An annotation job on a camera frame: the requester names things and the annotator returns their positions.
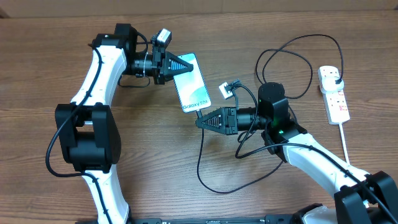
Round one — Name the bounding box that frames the white charger plug adapter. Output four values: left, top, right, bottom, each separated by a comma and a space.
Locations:
320, 77, 345, 94

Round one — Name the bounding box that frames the black USB charging cable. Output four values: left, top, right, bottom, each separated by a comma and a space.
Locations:
195, 34, 345, 194

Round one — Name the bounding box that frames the Samsung Galaxy smartphone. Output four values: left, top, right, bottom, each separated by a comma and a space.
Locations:
174, 53, 211, 113

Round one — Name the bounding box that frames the white power strip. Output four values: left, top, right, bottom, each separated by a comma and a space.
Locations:
317, 65, 350, 124

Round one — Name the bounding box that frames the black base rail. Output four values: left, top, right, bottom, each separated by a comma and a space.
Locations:
74, 213, 312, 224

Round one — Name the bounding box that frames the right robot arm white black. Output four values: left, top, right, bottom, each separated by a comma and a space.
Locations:
195, 82, 397, 223

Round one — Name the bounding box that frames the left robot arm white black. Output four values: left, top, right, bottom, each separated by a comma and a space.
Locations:
45, 23, 193, 223

